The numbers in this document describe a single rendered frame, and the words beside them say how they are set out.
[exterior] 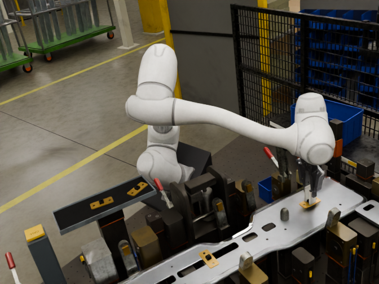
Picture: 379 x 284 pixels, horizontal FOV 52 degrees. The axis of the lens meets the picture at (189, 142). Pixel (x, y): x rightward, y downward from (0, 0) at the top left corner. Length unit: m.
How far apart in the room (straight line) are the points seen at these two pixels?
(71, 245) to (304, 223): 2.12
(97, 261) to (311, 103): 0.86
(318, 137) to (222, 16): 2.82
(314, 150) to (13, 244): 2.77
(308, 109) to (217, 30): 2.72
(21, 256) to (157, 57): 2.27
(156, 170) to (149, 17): 7.40
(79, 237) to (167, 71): 2.10
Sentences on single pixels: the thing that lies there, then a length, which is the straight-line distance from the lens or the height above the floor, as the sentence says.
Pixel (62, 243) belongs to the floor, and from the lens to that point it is 3.30.
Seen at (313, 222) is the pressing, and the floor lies 1.00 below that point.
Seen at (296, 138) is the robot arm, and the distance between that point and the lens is 1.23.
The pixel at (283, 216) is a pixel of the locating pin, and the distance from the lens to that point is 1.52.
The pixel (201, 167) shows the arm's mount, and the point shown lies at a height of 0.91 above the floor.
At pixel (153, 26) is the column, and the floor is 0.18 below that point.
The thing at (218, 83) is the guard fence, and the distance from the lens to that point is 4.18.
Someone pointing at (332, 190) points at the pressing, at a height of 1.00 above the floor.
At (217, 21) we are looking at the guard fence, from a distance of 3.96.
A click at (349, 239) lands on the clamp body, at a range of 1.42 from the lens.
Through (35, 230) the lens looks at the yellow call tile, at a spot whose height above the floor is 1.16.
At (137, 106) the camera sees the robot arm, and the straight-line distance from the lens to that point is 1.39.
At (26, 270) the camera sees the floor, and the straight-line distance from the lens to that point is 3.22.
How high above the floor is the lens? 2.01
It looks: 29 degrees down
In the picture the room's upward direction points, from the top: 9 degrees counter-clockwise
